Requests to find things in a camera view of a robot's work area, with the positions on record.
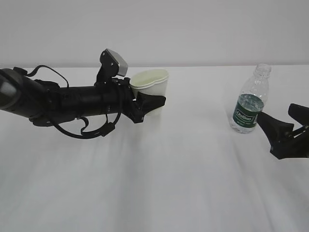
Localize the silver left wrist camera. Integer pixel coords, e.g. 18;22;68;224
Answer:
96;48;128;83

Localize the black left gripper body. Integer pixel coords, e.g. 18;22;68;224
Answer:
116;78;144;124

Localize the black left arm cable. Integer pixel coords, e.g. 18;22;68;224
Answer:
13;65;123;140

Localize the clear plastic water bottle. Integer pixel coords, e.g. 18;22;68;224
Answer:
229;63;272;134

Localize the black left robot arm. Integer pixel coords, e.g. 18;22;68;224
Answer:
0;69;166;127

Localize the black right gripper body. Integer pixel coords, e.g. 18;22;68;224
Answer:
270;125;309;160

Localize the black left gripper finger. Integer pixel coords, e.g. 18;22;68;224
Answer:
136;93;166;115
125;77;131;88

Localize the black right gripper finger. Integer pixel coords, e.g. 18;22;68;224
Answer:
257;112;294;145
288;103;309;127

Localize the white paper cup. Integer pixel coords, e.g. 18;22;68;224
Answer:
129;69;169;117

